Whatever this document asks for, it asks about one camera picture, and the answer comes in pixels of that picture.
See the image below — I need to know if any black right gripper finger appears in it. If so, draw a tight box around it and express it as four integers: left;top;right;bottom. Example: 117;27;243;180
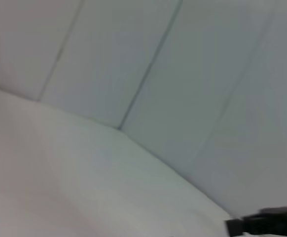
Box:
225;215;287;237
258;203;287;218

